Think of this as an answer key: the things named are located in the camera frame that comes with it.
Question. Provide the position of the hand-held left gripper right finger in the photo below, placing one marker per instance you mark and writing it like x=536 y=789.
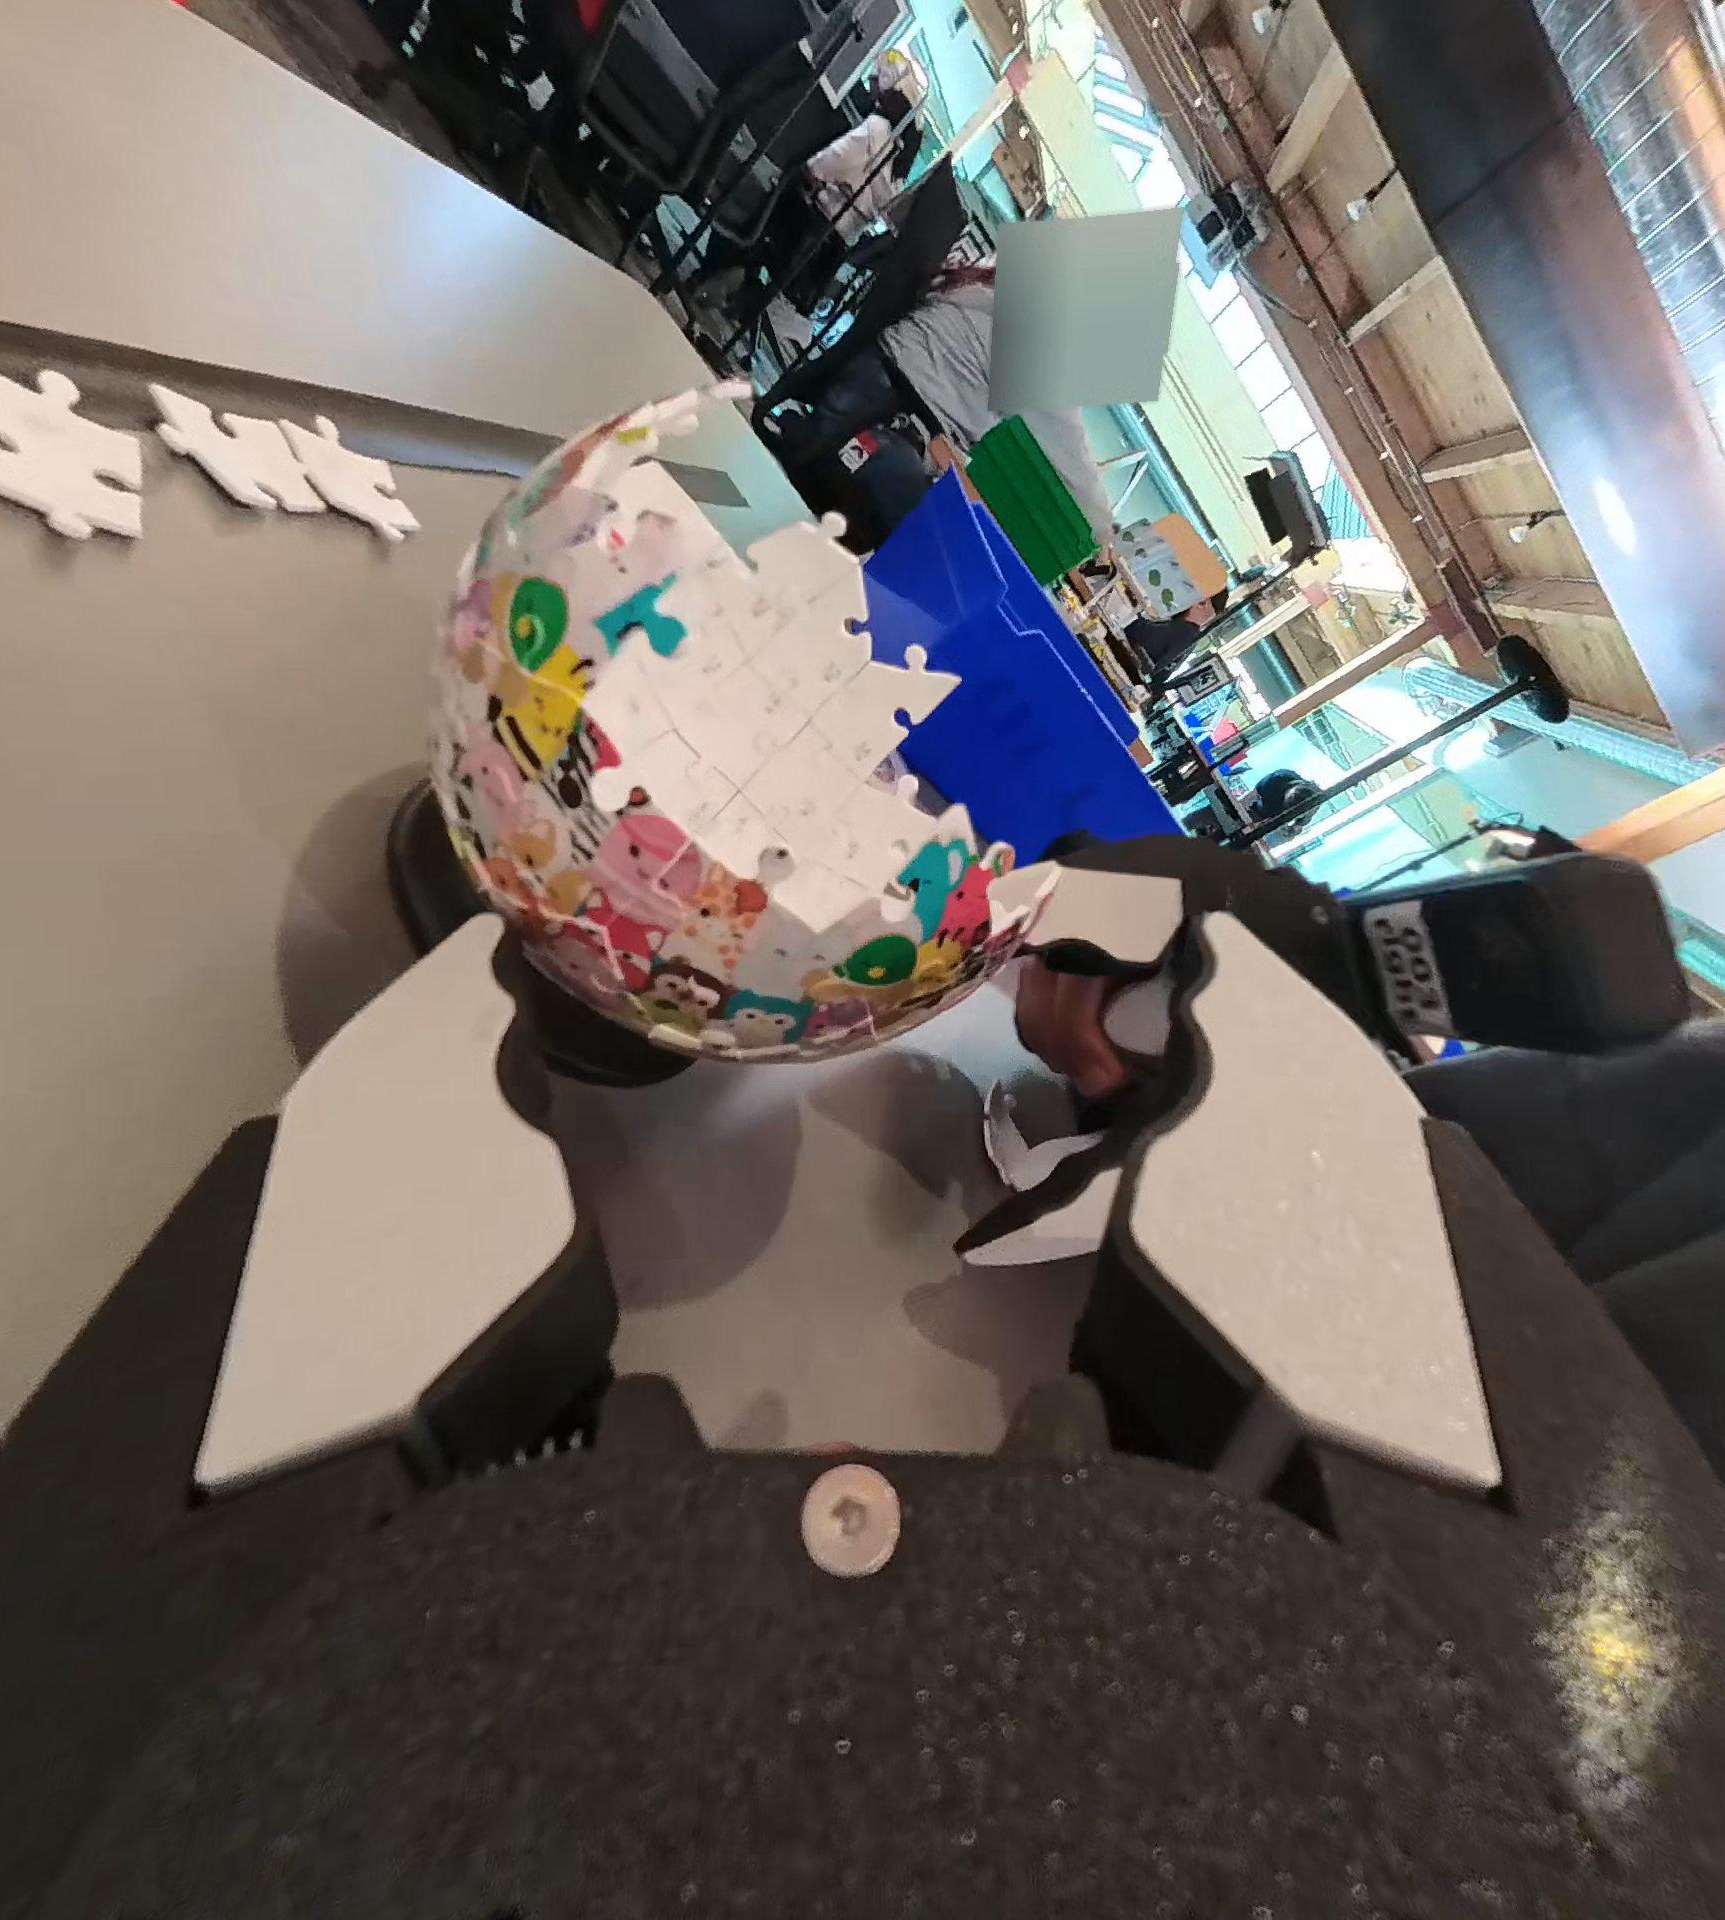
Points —
x=1314 y=1230

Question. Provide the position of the white puzzle piece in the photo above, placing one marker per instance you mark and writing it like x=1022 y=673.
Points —
x=226 y=451
x=353 y=481
x=47 y=451

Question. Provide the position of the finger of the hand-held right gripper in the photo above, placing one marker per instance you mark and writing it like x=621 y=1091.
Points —
x=1102 y=911
x=1056 y=1217

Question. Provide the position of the colourful puzzle ball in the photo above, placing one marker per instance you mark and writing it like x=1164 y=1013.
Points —
x=743 y=721

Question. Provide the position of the black ball stand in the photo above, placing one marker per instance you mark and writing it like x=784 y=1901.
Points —
x=443 y=886

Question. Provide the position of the green box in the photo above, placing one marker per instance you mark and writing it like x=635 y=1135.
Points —
x=1027 y=496

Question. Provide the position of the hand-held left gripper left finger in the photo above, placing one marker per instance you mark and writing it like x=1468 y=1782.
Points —
x=382 y=1230

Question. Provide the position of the blue plastic bin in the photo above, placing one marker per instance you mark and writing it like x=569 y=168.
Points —
x=1027 y=721

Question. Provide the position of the person's right hand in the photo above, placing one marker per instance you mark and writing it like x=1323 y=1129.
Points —
x=1087 y=1021

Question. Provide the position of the black office chair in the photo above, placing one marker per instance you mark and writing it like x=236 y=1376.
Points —
x=712 y=121

